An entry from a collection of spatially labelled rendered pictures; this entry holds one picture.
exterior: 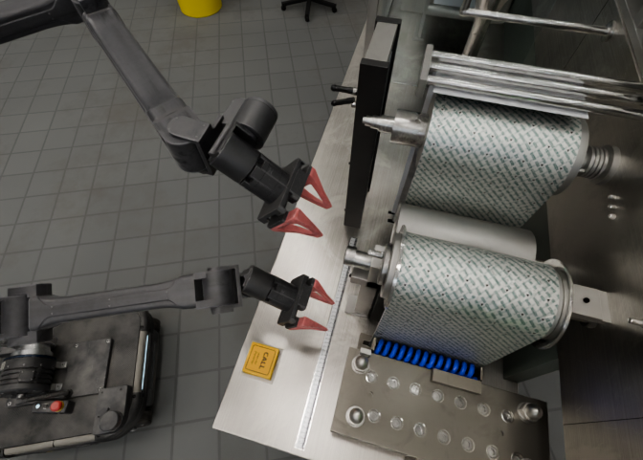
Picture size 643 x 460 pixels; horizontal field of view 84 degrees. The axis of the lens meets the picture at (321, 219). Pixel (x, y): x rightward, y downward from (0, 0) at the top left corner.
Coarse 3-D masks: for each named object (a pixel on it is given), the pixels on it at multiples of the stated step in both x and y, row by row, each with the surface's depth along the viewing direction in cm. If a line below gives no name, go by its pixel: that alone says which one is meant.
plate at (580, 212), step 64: (576, 0) 92; (576, 64) 84; (640, 128) 57; (576, 192) 71; (640, 192) 54; (576, 256) 66; (640, 256) 51; (576, 320) 62; (640, 320) 47; (576, 384) 58; (640, 384) 46; (576, 448) 55; (640, 448) 44
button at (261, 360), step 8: (256, 344) 87; (256, 352) 86; (264, 352) 86; (272, 352) 86; (248, 360) 85; (256, 360) 85; (264, 360) 85; (272, 360) 85; (248, 368) 84; (256, 368) 84; (264, 368) 84; (272, 368) 84; (256, 376) 85; (264, 376) 83
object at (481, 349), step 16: (384, 320) 68; (400, 320) 66; (416, 320) 64; (384, 336) 76; (400, 336) 73; (416, 336) 70; (432, 336) 68; (448, 336) 66; (464, 336) 63; (480, 336) 61; (432, 352) 76; (448, 352) 74; (464, 352) 71; (480, 352) 68; (496, 352) 66; (512, 352) 64
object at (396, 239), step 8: (392, 240) 64; (400, 240) 59; (392, 248) 59; (392, 256) 57; (392, 264) 57; (392, 272) 57; (560, 280) 55; (384, 288) 58; (560, 288) 54; (384, 296) 60; (560, 296) 54; (560, 304) 53; (560, 312) 53; (552, 328) 54; (544, 336) 56
